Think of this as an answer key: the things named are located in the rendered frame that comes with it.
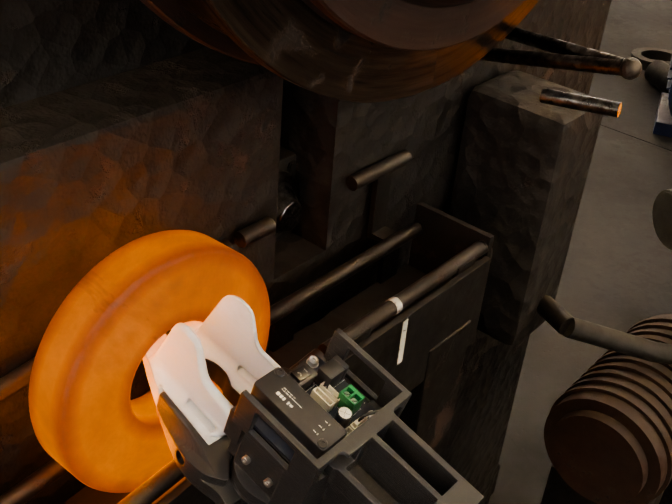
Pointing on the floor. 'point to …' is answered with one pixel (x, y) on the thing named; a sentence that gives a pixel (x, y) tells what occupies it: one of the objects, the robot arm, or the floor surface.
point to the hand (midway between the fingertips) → (159, 336)
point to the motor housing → (614, 429)
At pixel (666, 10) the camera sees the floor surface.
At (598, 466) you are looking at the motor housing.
